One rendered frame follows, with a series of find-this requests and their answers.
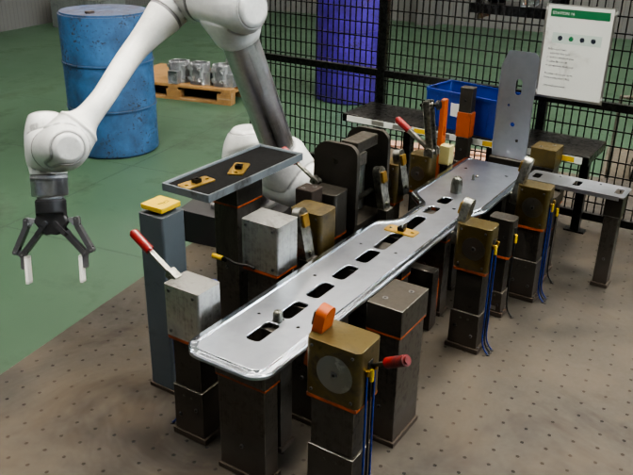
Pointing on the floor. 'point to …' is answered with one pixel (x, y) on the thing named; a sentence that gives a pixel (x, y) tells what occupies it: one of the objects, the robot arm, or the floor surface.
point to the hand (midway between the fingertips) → (56, 278)
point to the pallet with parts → (196, 81)
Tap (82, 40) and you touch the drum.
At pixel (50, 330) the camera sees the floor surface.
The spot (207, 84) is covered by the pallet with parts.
